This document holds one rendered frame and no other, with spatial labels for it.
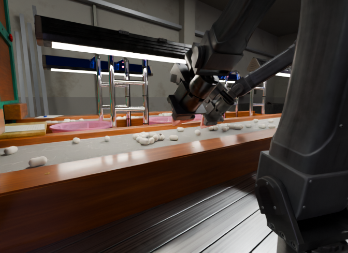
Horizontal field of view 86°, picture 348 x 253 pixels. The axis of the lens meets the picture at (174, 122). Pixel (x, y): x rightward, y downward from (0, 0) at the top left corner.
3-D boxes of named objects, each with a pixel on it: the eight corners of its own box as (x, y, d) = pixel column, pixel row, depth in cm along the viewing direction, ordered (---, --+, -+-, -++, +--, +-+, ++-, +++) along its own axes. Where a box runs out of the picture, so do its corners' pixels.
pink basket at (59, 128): (125, 139, 96) (125, 121, 95) (90, 155, 70) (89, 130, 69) (82, 137, 103) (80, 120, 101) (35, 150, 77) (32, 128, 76)
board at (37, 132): (45, 134, 64) (45, 131, 64) (-16, 140, 56) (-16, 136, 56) (46, 123, 91) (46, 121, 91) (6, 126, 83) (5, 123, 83)
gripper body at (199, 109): (165, 99, 51) (176, 79, 45) (194, 99, 56) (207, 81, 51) (173, 118, 48) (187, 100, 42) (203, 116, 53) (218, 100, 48)
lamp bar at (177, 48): (212, 63, 81) (213, 45, 80) (35, 39, 47) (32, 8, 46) (200, 65, 88) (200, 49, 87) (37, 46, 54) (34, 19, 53)
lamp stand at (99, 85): (133, 134, 110) (131, 56, 104) (97, 138, 99) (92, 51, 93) (122, 130, 126) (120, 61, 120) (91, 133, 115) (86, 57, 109)
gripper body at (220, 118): (198, 112, 80) (207, 101, 75) (215, 110, 85) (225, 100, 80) (205, 124, 77) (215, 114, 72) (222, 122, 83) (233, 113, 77)
